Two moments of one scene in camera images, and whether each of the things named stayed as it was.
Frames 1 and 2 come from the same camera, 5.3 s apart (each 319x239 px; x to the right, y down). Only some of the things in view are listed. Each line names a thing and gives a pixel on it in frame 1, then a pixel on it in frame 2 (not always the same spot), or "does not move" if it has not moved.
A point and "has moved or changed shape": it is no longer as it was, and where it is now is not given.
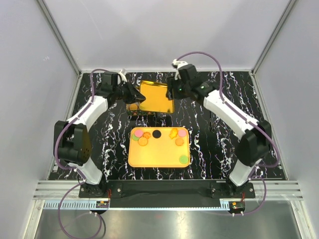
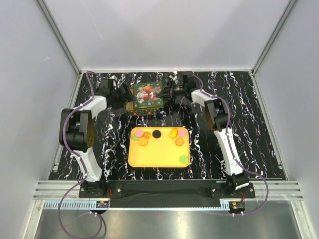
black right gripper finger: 170,90 to 164,92
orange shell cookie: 179,141 does not move
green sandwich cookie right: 183,159 does not move
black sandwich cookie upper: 156,134 does not move
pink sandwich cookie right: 182,133 does not move
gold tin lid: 156,100 has moved or changed shape
